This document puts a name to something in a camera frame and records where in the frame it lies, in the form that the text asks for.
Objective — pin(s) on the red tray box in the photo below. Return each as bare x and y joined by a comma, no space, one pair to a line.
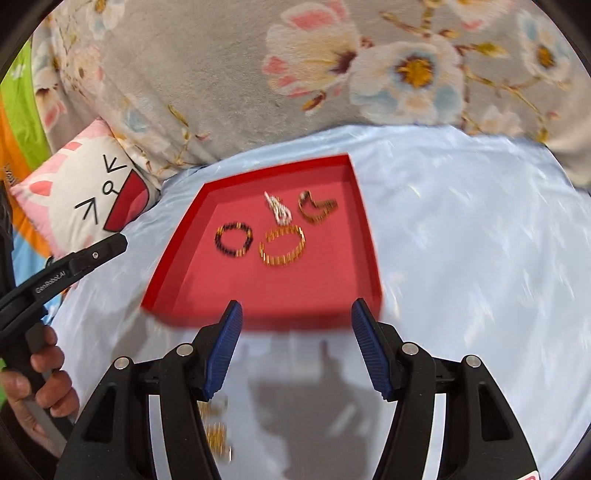
207,277

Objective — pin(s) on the person's left hand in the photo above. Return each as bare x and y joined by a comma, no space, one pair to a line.
55,383

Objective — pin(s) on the white pearl ornament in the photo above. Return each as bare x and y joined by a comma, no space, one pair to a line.
279,210

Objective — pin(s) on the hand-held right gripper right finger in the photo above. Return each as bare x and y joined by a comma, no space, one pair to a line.
369,344

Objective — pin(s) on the grey floral blanket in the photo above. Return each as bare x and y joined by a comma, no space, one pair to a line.
207,69

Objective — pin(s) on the green orange printed cloth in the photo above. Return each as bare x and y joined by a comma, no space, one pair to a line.
18,106

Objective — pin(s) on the light blue bed sheet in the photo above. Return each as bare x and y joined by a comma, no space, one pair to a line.
461,230

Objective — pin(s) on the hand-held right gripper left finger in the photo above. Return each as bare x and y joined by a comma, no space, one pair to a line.
224,350

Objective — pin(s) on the cat face pillow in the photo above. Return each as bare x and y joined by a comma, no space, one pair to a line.
78,175

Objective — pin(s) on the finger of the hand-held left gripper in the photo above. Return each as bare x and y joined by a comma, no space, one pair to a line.
99,251

